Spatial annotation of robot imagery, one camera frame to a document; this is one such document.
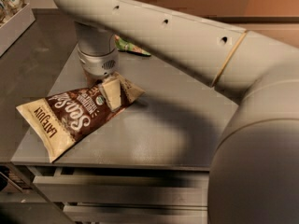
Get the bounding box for gray cabinet with drawers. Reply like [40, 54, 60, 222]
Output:
[12, 53, 236, 224]

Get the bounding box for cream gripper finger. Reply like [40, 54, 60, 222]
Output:
[99, 77, 121, 110]

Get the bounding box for gray tray box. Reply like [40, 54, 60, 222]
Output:
[0, 4, 36, 57]

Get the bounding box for brown Late July chip bag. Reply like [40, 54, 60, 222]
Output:
[17, 72, 144, 162]

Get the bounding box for snack packs in tray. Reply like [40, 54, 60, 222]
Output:
[0, 0, 24, 25]

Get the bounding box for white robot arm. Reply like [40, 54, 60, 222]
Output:
[54, 0, 299, 224]

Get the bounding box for dark gray side counter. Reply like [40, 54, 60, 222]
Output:
[0, 8, 76, 224]

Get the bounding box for green snack bag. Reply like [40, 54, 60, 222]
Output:
[114, 35, 151, 57]

